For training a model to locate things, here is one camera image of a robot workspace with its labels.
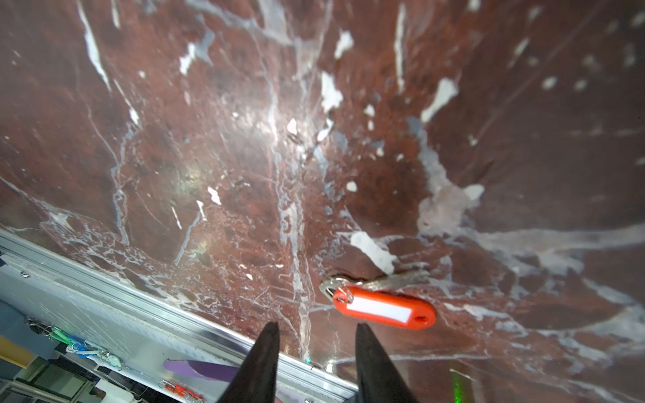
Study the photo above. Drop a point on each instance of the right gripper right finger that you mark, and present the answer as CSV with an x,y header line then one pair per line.
x,y
377,378

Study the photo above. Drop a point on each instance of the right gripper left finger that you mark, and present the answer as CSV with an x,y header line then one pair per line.
x,y
256,379

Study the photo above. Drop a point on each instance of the key with red tag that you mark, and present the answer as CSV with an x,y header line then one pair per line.
x,y
381,300

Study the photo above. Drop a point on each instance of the purple pink toy shovel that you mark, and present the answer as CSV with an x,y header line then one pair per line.
x,y
201,370

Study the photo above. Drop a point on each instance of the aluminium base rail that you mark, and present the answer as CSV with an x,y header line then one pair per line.
x,y
145,323

